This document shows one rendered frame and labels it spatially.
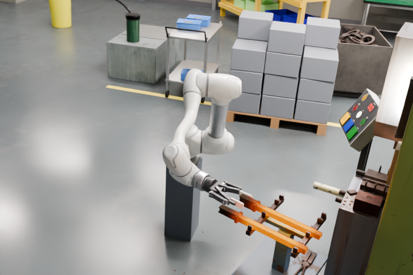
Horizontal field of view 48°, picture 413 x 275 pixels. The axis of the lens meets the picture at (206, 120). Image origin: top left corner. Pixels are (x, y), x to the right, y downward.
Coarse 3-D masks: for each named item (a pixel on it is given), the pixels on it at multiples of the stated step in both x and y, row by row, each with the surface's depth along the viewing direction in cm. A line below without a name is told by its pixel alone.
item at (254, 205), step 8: (240, 200) 212; (248, 200) 209; (256, 200) 209; (248, 208) 210; (256, 208) 207; (264, 208) 206; (272, 216) 203; (280, 216) 201; (288, 224) 199; (296, 224) 197; (304, 224) 197; (304, 232) 195; (312, 232) 193; (320, 232) 193
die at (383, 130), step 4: (376, 124) 217; (380, 124) 216; (384, 124) 216; (376, 128) 218; (380, 128) 217; (384, 128) 216; (388, 128) 215; (392, 128) 215; (396, 128) 214; (376, 132) 219; (380, 132) 218; (384, 132) 217; (388, 132) 216; (392, 132) 215; (380, 136) 219; (384, 136) 218; (388, 136) 217; (392, 136) 216; (392, 140) 217; (396, 140) 216; (400, 140) 215
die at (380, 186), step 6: (366, 174) 240; (372, 174) 242; (378, 174) 242; (384, 174) 244; (372, 180) 235; (360, 186) 233; (366, 186) 231; (372, 186) 232; (378, 186) 232; (384, 186) 232; (378, 192) 230
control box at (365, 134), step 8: (360, 96) 296; (368, 96) 287; (376, 96) 290; (360, 104) 291; (368, 104) 282; (376, 104) 273; (352, 112) 294; (368, 112) 277; (376, 112) 268; (360, 120) 280; (368, 120) 272; (360, 128) 275; (368, 128) 270; (360, 136) 272; (368, 136) 272; (352, 144) 275; (360, 144) 275
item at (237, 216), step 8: (224, 208) 203; (232, 216) 202; (240, 216) 200; (248, 224) 196; (256, 224) 195; (264, 232) 192; (272, 232) 191; (280, 240) 189; (288, 240) 188; (304, 248) 184
